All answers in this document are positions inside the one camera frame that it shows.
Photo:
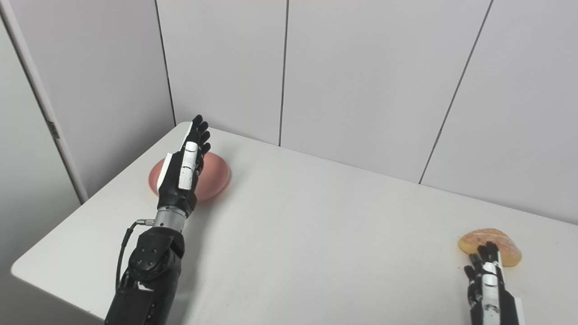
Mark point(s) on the white partition post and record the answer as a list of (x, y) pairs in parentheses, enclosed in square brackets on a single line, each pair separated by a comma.
[(40, 99)]

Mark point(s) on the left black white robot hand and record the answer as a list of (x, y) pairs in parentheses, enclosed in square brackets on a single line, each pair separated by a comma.
[(178, 185)]

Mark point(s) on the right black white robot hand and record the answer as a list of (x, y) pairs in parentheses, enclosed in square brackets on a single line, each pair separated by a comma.
[(492, 302)]

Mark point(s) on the pink round plate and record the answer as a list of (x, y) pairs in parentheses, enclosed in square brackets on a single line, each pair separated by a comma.
[(214, 176)]

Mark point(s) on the small grey partition hinge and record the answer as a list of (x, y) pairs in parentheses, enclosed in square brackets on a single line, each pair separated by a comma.
[(53, 130)]

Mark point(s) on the golden bread roll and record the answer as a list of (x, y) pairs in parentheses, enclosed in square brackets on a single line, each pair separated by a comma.
[(496, 241)]

